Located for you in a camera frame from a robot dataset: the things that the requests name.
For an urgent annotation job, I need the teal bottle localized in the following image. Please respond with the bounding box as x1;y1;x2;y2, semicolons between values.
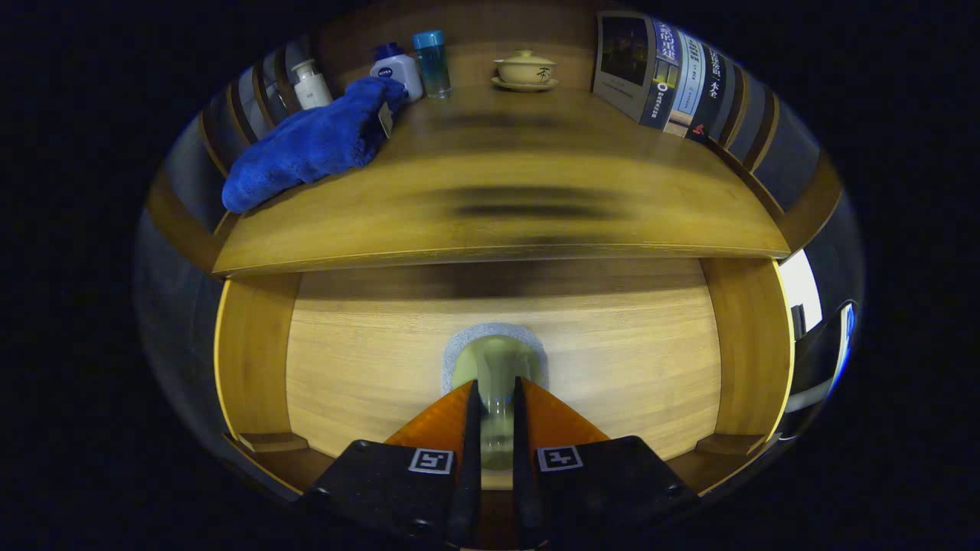
412;30;452;99

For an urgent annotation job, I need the blue spine book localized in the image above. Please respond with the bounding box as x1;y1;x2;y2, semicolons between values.
592;11;682;131

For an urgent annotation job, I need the wooden countertop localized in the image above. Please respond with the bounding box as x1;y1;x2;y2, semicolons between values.
213;80;792;276

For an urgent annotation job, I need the white box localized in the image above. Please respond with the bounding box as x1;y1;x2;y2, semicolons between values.
779;249;824;341

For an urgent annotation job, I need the wooden cabinet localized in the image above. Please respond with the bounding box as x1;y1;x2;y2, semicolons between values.
144;0;844;272

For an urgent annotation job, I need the pale green flask grey base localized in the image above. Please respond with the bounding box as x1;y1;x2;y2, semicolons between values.
440;322;550;471

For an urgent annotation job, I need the blue towel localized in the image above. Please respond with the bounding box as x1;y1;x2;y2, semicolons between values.
221;77;410;214

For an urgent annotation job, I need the white spine book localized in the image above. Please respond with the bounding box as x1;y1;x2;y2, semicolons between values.
663;31;707;139

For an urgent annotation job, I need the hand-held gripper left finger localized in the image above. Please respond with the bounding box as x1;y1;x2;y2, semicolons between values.
299;379;483;548

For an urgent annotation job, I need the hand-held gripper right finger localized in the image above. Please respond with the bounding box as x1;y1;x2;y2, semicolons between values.
511;377;701;548

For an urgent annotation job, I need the beige lidded teacup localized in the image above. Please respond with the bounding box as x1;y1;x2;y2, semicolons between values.
491;49;560;93

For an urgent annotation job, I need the white bottle blue cap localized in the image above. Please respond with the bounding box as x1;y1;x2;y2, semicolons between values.
370;42;424;103

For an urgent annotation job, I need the white pump bottle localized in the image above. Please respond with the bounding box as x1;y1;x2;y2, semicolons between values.
291;59;334;110

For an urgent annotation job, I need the black backdrop cloth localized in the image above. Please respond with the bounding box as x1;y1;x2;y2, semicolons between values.
134;115;299;502

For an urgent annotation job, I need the black spine book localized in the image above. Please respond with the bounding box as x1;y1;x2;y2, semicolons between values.
684;42;737;145

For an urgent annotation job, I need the wooden drawer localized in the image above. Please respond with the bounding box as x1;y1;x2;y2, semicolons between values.
214;256;797;498

